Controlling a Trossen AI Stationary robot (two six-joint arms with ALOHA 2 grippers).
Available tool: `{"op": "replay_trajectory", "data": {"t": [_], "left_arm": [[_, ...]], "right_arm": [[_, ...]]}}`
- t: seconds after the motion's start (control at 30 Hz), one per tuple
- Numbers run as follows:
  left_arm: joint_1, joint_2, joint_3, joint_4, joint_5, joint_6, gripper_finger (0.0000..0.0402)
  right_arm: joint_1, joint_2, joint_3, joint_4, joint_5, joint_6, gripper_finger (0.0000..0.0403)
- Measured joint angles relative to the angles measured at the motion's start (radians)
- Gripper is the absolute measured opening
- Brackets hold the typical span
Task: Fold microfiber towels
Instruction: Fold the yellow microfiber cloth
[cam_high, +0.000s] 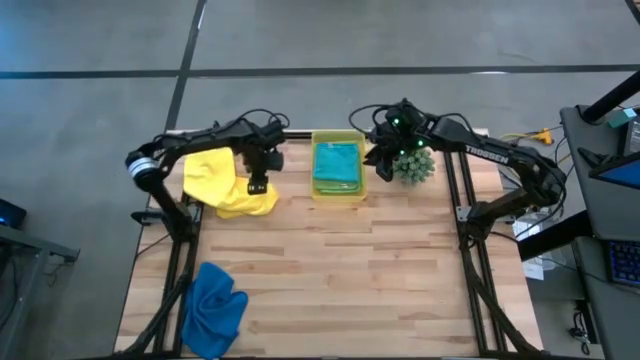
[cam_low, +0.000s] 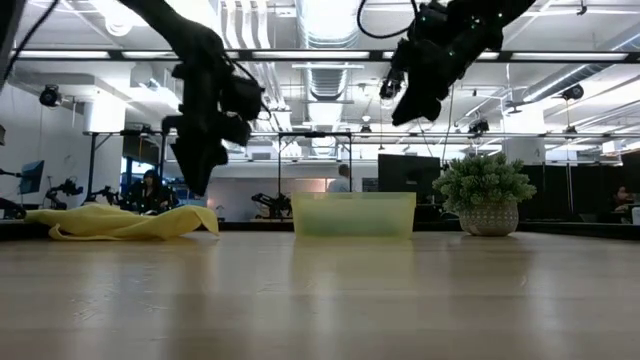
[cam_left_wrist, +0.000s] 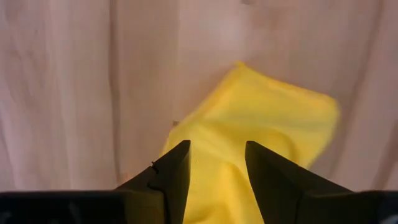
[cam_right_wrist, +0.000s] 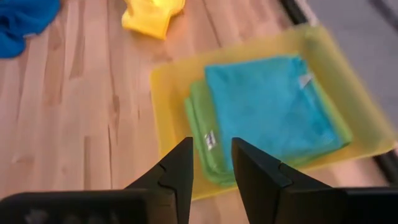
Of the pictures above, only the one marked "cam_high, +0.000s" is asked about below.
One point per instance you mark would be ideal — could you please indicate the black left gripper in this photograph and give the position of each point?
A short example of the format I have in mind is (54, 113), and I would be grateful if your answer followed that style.
(257, 155)

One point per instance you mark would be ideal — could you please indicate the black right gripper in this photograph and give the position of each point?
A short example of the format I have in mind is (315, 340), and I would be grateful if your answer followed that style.
(400, 135)

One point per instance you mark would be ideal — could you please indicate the teal microfiber towel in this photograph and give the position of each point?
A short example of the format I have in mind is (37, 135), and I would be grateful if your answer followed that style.
(337, 162)

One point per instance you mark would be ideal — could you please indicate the yellow translucent plastic bin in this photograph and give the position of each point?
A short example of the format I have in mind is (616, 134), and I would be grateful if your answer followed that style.
(337, 136)

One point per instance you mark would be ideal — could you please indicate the yellow microfiber towel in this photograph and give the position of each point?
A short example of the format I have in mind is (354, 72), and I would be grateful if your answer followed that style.
(210, 175)

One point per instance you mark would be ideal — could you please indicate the blue microfiber towel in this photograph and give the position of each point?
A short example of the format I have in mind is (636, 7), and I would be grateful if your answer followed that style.
(212, 310)

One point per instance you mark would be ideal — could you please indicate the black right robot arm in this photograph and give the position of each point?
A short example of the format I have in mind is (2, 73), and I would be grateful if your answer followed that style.
(500, 156)

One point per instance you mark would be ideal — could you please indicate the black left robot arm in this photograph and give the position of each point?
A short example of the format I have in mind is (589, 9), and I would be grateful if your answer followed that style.
(200, 137)

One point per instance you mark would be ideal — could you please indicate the artificial plant in patterned pot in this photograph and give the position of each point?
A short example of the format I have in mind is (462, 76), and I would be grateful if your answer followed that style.
(415, 167)

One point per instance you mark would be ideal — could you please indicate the white box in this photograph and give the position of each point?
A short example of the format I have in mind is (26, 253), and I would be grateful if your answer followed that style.
(527, 229)

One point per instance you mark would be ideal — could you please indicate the black diagonal bar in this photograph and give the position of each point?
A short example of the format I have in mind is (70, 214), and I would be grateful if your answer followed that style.
(550, 237)

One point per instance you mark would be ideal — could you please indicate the white paper sheet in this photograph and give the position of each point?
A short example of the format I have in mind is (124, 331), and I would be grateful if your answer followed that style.
(534, 271)

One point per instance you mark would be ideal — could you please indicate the grey metal cart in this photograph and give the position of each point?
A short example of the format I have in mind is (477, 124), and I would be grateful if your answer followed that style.
(30, 242)

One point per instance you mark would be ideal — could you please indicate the black pole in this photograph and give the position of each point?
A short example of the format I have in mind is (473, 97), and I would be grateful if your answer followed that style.
(612, 97)

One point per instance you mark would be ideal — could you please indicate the grey desk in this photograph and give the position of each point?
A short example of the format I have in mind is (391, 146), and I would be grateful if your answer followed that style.
(615, 215)

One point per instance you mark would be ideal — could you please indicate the small teal box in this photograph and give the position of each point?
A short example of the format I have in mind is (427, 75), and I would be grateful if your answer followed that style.
(622, 118)

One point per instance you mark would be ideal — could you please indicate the laptop with blue screen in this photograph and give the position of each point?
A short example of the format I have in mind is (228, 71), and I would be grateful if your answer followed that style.
(625, 175)

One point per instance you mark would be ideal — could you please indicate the black device with blue light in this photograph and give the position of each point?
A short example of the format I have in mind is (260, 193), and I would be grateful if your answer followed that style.
(12, 215)

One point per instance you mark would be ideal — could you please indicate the black keyboard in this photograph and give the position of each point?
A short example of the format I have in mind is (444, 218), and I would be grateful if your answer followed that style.
(625, 262)

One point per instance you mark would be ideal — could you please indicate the black aluminium table frame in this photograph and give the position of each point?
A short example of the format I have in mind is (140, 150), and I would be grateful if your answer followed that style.
(297, 134)

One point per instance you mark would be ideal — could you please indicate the grey corner bracket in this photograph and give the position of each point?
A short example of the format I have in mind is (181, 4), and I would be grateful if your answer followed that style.
(463, 214)

